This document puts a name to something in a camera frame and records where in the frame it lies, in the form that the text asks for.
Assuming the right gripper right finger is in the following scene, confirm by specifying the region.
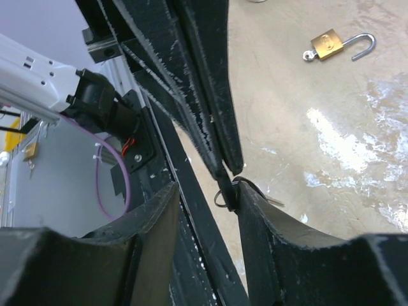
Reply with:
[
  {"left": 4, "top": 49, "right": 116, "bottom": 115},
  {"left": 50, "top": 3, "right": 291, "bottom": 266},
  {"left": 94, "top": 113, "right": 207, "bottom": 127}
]
[{"left": 237, "top": 182, "right": 407, "bottom": 305}]

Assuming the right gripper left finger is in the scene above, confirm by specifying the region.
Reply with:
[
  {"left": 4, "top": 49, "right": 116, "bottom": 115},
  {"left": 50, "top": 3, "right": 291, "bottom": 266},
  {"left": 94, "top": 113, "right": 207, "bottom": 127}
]
[{"left": 1, "top": 182, "right": 179, "bottom": 305}]

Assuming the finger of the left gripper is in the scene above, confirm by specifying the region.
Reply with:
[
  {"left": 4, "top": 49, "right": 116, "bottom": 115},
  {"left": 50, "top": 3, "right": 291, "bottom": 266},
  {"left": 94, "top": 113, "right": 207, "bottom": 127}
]
[
  {"left": 173, "top": 0, "right": 244, "bottom": 174},
  {"left": 99, "top": 1, "right": 224, "bottom": 179}
]

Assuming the black key bunch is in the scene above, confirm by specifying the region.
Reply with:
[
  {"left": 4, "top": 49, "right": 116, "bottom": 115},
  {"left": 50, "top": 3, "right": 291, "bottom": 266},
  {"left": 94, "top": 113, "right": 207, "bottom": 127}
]
[{"left": 214, "top": 171, "right": 285, "bottom": 212}]

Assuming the small brass padlock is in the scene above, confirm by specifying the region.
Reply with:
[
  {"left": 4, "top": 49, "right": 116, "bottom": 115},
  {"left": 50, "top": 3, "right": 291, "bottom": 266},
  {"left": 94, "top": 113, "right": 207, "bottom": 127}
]
[{"left": 302, "top": 29, "right": 377, "bottom": 62}]

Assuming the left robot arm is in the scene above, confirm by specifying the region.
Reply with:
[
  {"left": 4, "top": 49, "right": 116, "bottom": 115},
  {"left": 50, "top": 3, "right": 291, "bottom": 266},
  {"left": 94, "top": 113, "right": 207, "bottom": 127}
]
[{"left": 1, "top": 1, "right": 244, "bottom": 180}]

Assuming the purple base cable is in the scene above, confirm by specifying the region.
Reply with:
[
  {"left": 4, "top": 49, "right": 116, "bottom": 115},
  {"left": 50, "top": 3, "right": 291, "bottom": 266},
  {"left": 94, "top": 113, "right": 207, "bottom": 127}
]
[{"left": 59, "top": 114, "right": 132, "bottom": 220}]

